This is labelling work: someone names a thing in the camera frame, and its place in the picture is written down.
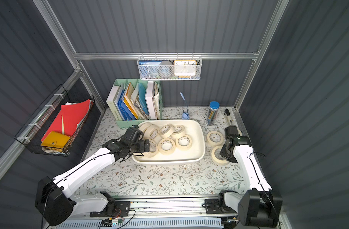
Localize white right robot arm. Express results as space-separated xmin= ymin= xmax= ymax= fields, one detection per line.
xmin=218 ymin=126 xmax=283 ymax=228

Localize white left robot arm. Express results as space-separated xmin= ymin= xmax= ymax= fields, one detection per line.
xmin=35 ymin=125 xmax=150 ymax=226

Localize white plastic storage box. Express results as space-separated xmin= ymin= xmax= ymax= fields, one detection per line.
xmin=133 ymin=120 xmax=205 ymax=165

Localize blue box in basket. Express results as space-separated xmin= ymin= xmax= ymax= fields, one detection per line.
xmin=138 ymin=60 xmax=162 ymax=80

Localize grey tape roll in basket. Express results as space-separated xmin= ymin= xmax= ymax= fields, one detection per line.
xmin=158 ymin=61 xmax=173 ymax=79

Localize blue folders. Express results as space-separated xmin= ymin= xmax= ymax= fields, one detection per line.
xmin=115 ymin=86 xmax=136 ymax=121

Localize clear tube of coloured pencils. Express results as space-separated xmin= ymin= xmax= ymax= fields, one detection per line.
xmin=207 ymin=101 xmax=220 ymax=126

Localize green desktop file organizer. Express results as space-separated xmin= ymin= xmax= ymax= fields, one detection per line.
xmin=113 ymin=79 xmax=163 ymax=128

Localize white book with green spine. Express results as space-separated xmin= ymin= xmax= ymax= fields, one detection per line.
xmin=106 ymin=86 xmax=122 ymax=121

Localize white binder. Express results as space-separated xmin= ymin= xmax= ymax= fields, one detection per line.
xmin=145 ymin=81 xmax=156 ymax=120

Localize red paper folder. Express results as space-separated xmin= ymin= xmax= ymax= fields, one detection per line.
xmin=41 ymin=99 xmax=93 ymax=141

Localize yellow alarm clock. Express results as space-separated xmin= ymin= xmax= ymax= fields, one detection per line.
xmin=173 ymin=60 xmax=197 ymax=77

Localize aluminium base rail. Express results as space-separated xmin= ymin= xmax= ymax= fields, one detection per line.
xmin=48 ymin=196 xmax=281 ymax=221

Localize white wire hanging basket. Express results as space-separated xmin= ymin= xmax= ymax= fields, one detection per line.
xmin=137 ymin=55 xmax=203 ymax=81

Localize black wire side basket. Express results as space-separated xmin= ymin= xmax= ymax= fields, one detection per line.
xmin=15 ymin=85 xmax=95 ymax=156

